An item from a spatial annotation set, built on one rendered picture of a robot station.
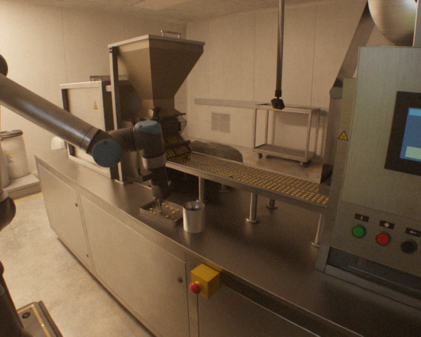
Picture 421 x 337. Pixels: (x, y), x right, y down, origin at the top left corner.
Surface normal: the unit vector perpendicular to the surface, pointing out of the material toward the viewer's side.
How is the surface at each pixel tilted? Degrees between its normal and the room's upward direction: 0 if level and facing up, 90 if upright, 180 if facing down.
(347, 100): 90
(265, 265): 0
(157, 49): 118
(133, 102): 90
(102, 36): 90
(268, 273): 0
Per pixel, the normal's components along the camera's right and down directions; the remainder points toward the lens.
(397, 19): -0.65, 0.24
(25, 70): 0.76, 0.21
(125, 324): 0.00, -0.95
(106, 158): 0.20, 0.35
